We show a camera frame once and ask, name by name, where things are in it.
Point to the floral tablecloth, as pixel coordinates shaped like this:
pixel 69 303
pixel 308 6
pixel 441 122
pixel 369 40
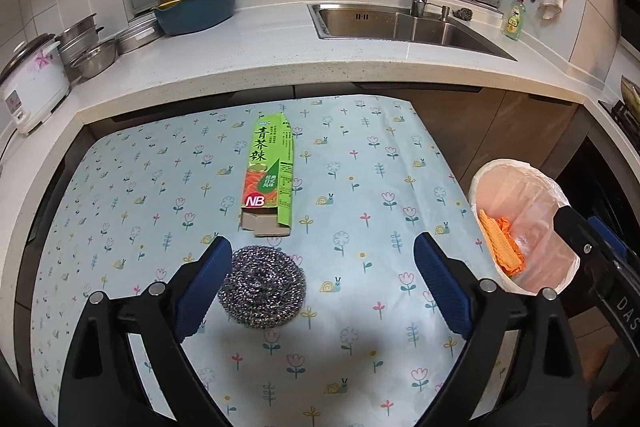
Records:
pixel 350 147

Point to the green paper carton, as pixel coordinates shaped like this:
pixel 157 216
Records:
pixel 265 167

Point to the yellow ribbed dish cloth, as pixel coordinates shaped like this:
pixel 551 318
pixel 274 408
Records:
pixel 500 247

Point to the steel colander bowl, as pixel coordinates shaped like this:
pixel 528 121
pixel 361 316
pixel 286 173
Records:
pixel 95 59

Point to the white rice cooker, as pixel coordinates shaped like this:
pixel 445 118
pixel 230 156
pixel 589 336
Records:
pixel 35 87

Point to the small steel sink knob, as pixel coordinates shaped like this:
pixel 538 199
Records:
pixel 444 13

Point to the black gas stove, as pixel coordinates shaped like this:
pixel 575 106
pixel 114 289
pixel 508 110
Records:
pixel 625 112

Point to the small steel wool scrubber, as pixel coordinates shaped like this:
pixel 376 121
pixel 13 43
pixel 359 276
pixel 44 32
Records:
pixel 463 14

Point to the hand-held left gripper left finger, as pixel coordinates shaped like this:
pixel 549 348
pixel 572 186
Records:
pixel 205 287

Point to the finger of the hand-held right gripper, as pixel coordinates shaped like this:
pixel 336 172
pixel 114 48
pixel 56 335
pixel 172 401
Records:
pixel 606 234
pixel 575 232

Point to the stacked steel pots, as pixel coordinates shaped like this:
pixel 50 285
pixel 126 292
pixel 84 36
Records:
pixel 77 34

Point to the large steel wool scrubber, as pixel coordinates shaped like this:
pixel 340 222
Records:
pixel 262 287

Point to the flat steel pan with lid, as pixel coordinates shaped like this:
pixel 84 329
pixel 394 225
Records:
pixel 137 34

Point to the stainless steel sink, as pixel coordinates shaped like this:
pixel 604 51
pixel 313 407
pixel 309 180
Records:
pixel 400 29

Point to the blue plastic basin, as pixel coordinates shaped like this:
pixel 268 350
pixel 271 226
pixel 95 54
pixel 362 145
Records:
pixel 195 14

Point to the green dish soap bottle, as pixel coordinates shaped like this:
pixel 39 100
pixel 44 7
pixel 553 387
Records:
pixel 514 19

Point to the wooden base cabinet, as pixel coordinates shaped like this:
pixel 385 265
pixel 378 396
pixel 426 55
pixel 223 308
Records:
pixel 500 122

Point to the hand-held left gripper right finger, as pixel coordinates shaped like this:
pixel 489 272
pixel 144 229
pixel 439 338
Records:
pixel 442 287

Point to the trash bin with white liner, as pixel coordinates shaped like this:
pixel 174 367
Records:
pixel 515 202

